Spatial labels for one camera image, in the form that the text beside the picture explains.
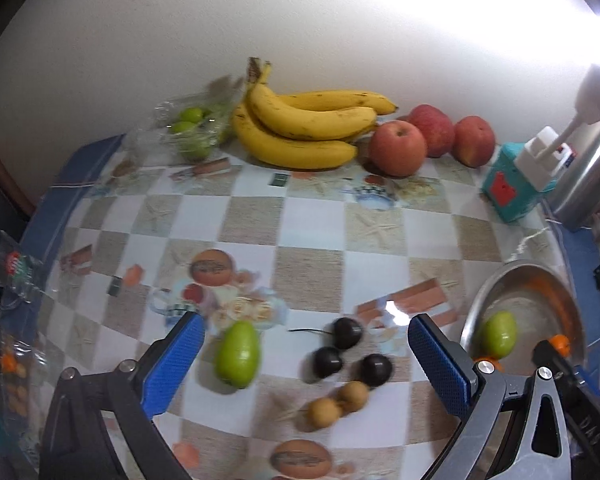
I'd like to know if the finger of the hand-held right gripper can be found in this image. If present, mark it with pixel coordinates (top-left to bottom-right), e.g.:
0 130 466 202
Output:
532 340 600 480

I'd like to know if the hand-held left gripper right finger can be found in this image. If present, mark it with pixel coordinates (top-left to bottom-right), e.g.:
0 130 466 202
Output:
408 313 573 480

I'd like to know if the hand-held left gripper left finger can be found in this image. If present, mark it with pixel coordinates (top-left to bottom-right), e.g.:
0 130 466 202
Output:
40 311 206 480

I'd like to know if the green oval jujube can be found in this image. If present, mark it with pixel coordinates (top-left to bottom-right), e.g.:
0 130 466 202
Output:
215 320 261 389
480 311 518 360

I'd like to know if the brown longan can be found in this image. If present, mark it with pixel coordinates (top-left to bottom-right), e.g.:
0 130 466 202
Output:
336 381 371 415
306 397 342 432

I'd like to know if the dark cherry with stem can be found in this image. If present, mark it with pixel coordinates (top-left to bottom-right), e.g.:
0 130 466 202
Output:
287 317 366 351

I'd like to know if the stainless steel bowl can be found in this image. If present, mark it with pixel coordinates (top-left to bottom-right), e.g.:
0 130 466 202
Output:
459 259 587 376

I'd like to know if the clear bag of green fruits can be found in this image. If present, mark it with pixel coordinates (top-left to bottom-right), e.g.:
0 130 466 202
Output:
125 76 246 163

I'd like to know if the clear plastic box of kumquats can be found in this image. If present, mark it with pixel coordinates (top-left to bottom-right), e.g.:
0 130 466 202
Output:
0 317 51 436

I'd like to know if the checkered printed tablecloth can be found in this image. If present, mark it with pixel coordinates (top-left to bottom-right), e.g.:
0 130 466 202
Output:
10 132 600 480

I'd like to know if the glass mug with red label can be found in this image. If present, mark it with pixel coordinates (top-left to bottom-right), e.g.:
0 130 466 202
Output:
0 230 48 311

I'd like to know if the teal box with red print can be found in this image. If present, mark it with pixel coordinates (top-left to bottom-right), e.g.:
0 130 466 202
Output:
481 142 556 223

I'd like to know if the stainless steel thermos jug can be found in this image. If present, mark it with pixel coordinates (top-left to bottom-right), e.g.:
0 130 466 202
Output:
542 105 600 233

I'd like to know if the red apple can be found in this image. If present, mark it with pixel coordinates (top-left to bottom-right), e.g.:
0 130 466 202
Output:
406 104 456 159
369 120 428 178
452 115 496 168

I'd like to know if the white plug-in gooseneck lamp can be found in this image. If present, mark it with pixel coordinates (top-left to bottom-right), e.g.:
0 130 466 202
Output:
514 62 600 193

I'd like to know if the yellow banana bunch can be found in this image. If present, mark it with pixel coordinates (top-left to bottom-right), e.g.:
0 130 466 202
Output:
230 56 400 171

